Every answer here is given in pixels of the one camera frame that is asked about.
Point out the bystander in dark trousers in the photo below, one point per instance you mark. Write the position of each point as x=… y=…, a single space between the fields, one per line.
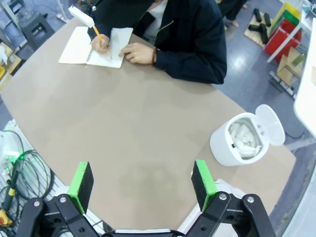
x=232 y=11

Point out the person's right hand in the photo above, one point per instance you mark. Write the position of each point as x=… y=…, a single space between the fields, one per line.
x=100 y=45

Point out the dark grey plastic stool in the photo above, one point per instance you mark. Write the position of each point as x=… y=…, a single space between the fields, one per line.
x=39 y=29

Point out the yellow emergency stop button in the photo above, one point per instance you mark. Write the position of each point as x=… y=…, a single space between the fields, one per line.
x=5 y=217

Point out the white spiral notebook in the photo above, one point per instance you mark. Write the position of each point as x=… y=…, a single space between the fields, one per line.
x=76 y=47

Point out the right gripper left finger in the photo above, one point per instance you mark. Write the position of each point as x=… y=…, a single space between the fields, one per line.
x=81 y=187

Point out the red plastic crates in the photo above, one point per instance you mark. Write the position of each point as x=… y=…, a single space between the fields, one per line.
x=284 y=37

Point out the white lidded trash bin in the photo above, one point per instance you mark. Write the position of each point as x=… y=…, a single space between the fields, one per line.
x=224 y=145

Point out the black blocks on wooden board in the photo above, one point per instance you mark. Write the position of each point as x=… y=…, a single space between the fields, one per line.
x=260 y=27

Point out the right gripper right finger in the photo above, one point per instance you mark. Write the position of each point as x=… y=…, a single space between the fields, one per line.
x=203 y=187

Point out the person's right forearm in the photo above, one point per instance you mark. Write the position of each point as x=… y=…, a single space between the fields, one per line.
x=95 y=30

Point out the person's left forearm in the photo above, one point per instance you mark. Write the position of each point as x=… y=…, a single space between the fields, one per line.
x=192 y=64

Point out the white head-mounted camera box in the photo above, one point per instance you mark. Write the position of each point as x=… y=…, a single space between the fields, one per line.
x=81 y=15

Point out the crumpled white paper pile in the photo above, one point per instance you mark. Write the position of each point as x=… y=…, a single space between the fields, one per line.
x=243 y=139

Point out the white power strip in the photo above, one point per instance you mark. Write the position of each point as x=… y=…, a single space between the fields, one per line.
x=284 y=86

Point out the person's left hand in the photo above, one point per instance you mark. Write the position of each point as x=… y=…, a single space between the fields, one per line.
x=139 y=53

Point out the yellow pencil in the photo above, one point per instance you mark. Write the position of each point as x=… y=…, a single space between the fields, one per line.
x=97 y=33

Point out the person in dark jacket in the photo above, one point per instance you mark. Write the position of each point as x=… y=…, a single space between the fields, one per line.
x=192 y=32

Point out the wooden shelf rack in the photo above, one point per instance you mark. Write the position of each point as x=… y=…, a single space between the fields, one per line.
x=287 y=66

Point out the white side table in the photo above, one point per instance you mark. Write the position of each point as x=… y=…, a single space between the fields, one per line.
x=307 y=81

